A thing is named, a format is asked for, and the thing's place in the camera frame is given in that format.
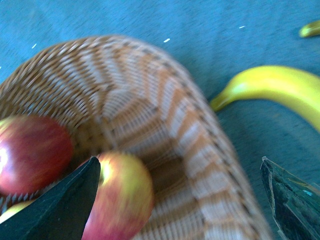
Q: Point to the worn left gripper right finger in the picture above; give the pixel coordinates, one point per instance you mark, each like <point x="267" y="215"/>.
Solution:
<point x="295" y="204"/>

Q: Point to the red yellow apple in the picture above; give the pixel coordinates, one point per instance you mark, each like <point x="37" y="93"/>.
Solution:
<point x="124" y="199"/>

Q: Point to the brown wicker basket left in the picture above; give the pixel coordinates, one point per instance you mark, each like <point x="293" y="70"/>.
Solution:
<point x="118" y="93"/>

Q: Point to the yellow banana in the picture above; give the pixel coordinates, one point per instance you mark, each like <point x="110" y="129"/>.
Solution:
<point x="311" y="29"/>
<point x="293" y="88"/>

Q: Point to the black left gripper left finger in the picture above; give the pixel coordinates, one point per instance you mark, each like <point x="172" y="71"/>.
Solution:
<point x="59" y="214"/>

